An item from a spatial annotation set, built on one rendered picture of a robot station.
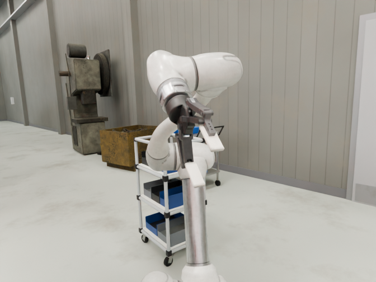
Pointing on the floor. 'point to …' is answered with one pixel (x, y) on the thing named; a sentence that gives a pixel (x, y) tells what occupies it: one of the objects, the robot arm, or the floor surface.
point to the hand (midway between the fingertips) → (206, 165)
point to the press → (86, 95)
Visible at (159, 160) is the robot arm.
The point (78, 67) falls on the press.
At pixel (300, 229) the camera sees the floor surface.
